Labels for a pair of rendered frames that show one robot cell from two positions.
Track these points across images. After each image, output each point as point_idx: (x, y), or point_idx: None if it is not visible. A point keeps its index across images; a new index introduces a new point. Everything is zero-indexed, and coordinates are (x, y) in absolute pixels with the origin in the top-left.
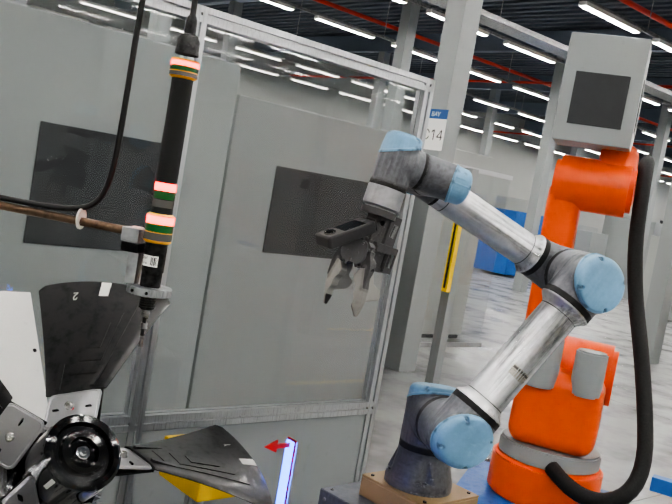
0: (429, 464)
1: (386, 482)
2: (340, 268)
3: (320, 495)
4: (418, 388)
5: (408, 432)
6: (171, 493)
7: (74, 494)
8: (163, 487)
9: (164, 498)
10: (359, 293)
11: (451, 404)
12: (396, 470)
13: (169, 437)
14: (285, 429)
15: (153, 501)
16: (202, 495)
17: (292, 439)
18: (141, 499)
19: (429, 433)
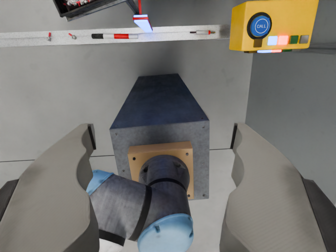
0: (145, 182)
1: (172, 155)
2: (236, 226)
3: (206, 118)
4: (166, 222)
5: (166, 187)
6: (328, 87)
7: None
8: (334, 80)
9: (327, 81)
10: (42, 157)
11: (97, 215)
12: (165, 162)
13: (312, 0)
14: (334, 185)
15: (329, 73)
16: (233, 12)
17: (138, 17)
18: (333, 63)
19: (114, 180)
